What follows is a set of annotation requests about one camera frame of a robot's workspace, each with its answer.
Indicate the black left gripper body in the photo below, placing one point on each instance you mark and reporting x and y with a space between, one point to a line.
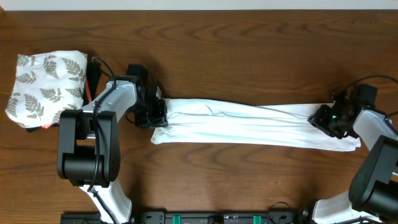
148 114

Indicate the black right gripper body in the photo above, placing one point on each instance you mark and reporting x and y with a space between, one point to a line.
331 123

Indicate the white t-shirt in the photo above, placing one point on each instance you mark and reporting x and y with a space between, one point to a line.
213 121

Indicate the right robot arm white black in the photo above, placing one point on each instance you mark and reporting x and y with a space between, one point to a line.
372 195

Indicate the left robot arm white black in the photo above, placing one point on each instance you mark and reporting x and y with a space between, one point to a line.
88 144

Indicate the black folded garment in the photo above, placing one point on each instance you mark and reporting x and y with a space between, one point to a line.
93 76

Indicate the fern print folded cloth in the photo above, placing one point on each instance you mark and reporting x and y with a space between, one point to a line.
46 85

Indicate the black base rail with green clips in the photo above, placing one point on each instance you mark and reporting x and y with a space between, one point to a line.
279 212

